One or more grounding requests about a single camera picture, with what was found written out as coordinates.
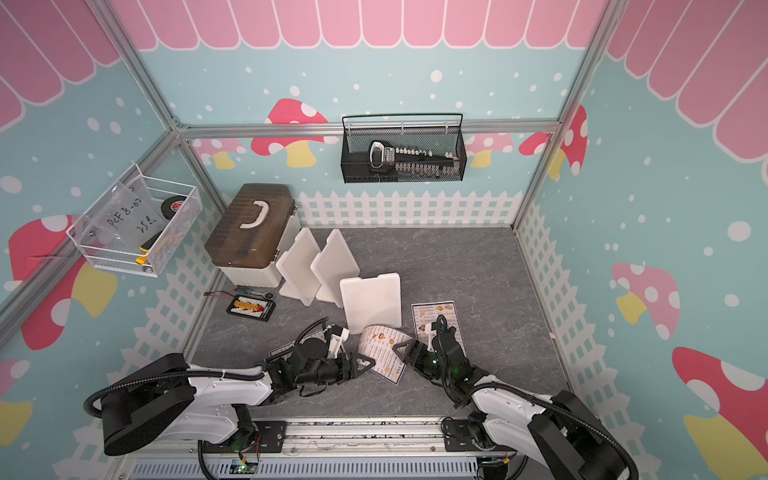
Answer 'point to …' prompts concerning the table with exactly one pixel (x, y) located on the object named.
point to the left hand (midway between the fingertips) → (369, 372)
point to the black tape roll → (171, 205)
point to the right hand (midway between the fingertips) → (398, 353)
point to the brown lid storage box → (246, 241)
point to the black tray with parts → (251, 307)
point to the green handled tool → (266, 295)
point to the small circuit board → (246, 468)
